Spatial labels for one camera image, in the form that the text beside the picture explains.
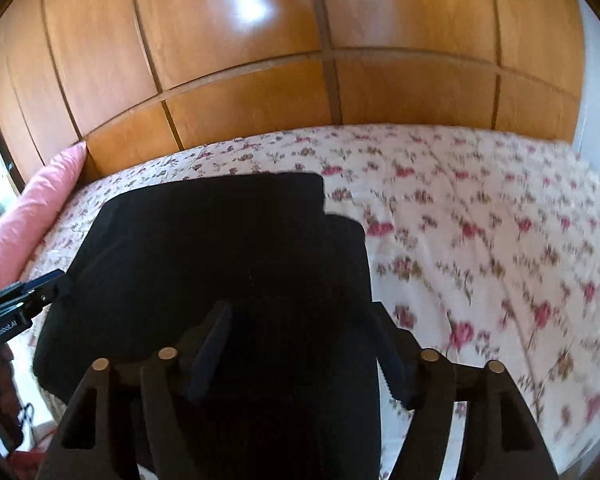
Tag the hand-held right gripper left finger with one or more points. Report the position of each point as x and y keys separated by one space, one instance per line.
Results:
x=211 y=355

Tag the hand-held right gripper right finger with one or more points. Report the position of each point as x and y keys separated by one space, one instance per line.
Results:
x=391 y=360

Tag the red object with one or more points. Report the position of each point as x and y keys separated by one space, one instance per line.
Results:
x=27 y=462

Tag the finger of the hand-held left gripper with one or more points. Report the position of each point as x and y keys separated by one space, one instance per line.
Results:
x=50 y=290

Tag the black pants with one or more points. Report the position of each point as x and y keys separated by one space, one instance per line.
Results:
x=220 y=260

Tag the floral bedspread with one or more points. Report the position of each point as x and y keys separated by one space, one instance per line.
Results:
x=480 y=240

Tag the pink pillow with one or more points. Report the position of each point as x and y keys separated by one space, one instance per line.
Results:
x=35 y=210

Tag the wooden wardrobe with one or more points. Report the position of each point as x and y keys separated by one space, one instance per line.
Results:
x=280 y=60

